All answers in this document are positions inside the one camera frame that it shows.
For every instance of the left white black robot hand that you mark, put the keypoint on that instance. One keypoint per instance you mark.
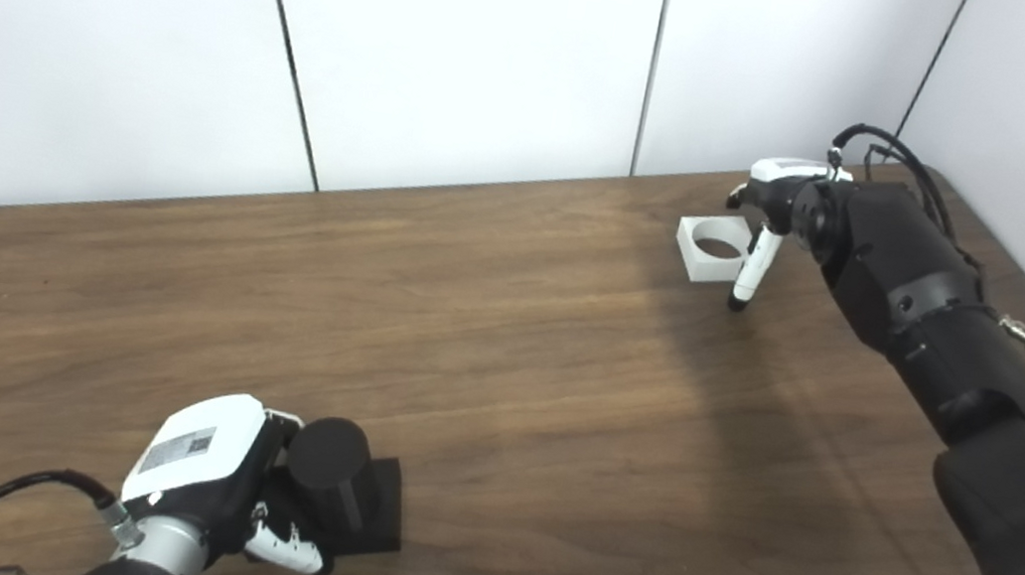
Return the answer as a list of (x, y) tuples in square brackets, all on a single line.
[(194, 448)]

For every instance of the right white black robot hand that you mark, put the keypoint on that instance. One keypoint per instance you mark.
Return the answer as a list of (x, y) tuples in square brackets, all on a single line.
[(776, 199)]

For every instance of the white square piece with hole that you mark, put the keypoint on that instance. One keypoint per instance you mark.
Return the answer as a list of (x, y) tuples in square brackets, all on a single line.
[(711, 268)]

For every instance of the black peg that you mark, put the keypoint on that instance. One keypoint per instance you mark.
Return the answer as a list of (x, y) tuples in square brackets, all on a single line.
[(332, 463)]

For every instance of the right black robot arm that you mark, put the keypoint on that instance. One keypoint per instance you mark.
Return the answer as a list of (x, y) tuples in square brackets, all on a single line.
[(1002, 447)]

